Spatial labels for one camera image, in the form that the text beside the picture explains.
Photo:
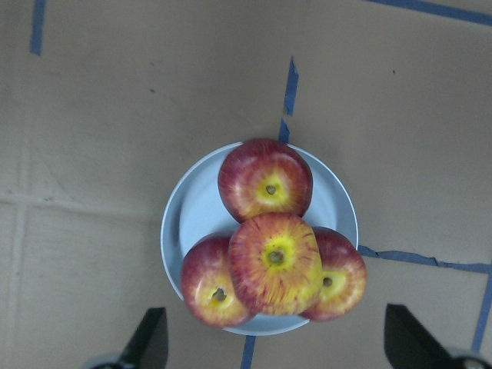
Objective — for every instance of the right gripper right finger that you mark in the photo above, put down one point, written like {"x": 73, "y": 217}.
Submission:
{"x": 408, "y": 344}

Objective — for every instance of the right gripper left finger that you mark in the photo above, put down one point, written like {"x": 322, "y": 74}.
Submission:
{"x": 147, "y": 347}

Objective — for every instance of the red yellow apple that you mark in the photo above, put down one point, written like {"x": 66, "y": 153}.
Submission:
{"x": 276, "y": 265}

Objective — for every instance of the red apple top of plate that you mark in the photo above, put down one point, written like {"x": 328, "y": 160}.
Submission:
{"x": 207, "y": 287}

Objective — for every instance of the red apple of plate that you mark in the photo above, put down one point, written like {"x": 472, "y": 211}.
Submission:
{"x": 263, "y": 175}
{"x": 344, "y": 277}
{"x": 207, "y": 287}

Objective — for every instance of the red apple right of plate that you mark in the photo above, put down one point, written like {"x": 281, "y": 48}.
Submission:
{"x": 344, "y": 277}

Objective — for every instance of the light blue plate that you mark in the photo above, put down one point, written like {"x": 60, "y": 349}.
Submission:
{"x": 195, "y": 209}

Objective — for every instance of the red apple bottom of plate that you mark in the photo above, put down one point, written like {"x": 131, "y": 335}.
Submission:
{"x": 263, "y": 175}

